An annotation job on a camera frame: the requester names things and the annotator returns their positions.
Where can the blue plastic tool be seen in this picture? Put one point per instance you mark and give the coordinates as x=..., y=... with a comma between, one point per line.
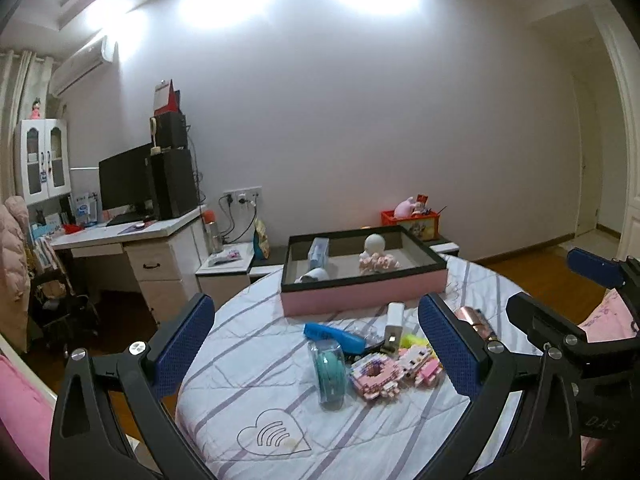
x=350, y=343

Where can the pink block pig toy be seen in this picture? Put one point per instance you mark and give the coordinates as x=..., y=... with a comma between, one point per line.
x=420, y=367

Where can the white air conditioner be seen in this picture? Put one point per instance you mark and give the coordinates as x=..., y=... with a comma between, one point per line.
x=95, y=54

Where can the black computer tower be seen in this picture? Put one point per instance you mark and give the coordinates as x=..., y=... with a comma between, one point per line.
x=172, y=185

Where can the clear skull glass bottle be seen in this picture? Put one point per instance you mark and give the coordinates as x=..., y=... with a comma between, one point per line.
x=367, y=330

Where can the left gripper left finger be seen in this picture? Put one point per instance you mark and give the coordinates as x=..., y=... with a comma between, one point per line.
x=87, y=441

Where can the red desk calendar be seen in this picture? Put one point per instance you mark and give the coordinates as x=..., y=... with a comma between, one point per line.
x=166, y=98

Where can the pink figurine on cabinet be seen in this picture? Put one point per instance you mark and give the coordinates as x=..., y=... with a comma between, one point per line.
x=37, y=111

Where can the white power adapter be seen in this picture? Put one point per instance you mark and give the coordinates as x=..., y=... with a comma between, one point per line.
x=393, y=327

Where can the rose gold cylinder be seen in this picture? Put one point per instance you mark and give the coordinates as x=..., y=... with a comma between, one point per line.
x=477, y=320

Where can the white round lamp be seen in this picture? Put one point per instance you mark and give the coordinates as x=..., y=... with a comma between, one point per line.
x=374, y=244

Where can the teal tape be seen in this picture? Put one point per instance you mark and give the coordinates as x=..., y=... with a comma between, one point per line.
x=330, y=372

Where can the wall power outlet strip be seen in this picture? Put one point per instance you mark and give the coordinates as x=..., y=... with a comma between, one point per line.
x=249, y=195

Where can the red toy crate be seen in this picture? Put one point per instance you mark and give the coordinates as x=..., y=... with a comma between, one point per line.
x=423, y=226

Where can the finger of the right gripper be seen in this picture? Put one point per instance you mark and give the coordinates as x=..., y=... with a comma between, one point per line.
x=546, y=329
x=609, y=273

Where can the pink blanket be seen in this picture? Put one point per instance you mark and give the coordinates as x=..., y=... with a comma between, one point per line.
x=26, y=421

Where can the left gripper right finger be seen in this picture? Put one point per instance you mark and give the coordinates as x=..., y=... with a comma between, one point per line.
x=543, y=440

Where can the orange cap water bottle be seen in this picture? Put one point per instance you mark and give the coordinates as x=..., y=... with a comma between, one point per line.
x=214, y=242

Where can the white mini hair dryer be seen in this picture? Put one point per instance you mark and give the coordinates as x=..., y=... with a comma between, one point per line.
x=313, y=276

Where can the pink black storage box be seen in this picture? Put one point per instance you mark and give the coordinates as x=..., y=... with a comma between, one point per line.
x=345, y=286

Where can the pink puffer jacket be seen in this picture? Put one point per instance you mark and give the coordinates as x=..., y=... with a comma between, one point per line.
x=15, y=280

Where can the white glass door cabinet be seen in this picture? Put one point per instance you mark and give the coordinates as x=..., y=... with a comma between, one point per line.
x=41, y=164

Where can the black computer monitor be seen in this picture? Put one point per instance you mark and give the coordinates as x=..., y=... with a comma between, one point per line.
x=123, y=180

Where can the black small speaker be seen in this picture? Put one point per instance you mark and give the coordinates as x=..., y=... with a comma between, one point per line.
x=168, y=130

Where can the white nightstand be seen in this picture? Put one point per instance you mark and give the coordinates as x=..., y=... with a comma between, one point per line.
x=223, y=281

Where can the yellow highlighter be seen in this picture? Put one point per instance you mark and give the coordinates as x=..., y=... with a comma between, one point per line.
x=409, y=340

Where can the beige curtain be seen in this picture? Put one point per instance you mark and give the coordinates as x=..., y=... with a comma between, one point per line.
x=25, y=77

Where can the white desk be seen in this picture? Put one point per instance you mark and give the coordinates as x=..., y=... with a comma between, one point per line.
x=162, y=258

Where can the pink block donut toy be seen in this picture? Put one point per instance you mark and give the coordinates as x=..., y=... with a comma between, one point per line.
x=376, y=376

